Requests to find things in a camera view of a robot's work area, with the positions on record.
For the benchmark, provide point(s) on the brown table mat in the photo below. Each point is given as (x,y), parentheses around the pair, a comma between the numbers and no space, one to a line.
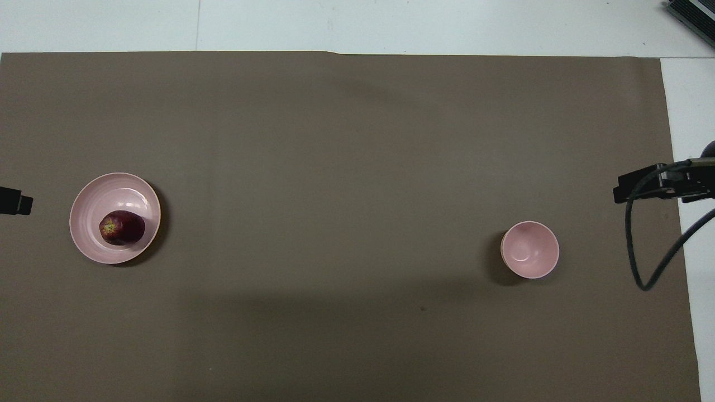
(357,167)

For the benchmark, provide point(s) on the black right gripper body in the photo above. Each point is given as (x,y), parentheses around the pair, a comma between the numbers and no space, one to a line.
(690,181)

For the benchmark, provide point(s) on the pink bowl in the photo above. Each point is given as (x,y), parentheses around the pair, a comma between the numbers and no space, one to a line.
(530,251)

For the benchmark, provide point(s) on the dark grey ribbed device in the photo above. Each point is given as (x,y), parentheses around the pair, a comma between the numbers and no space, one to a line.
(695,11)

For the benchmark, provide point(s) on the dark red apple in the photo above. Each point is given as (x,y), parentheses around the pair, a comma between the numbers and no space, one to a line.
(123,228)

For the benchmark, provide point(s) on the pink plate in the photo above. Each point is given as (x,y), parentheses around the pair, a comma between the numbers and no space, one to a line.
(111,190)

